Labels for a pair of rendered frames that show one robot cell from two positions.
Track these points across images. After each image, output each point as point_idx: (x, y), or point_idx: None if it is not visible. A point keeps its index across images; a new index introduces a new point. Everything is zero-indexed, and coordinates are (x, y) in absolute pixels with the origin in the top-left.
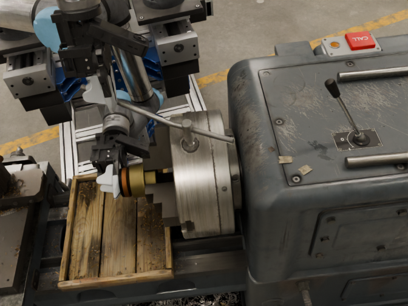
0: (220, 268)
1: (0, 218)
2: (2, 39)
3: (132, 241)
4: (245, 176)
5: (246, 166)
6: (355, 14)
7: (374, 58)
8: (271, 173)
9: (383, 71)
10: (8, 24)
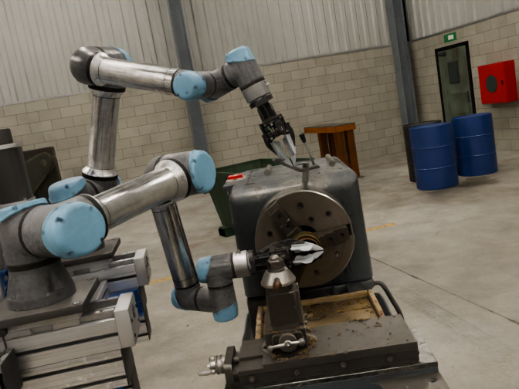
0: (361, 289)
1: (320, 338)
2: (59, 301)
3: (340, 313)
4: (328, 191)
5: (323, 186)
6: None
7: (252, 174)
8: (336, 171)
9: (269, 167)
10: (152, 197)
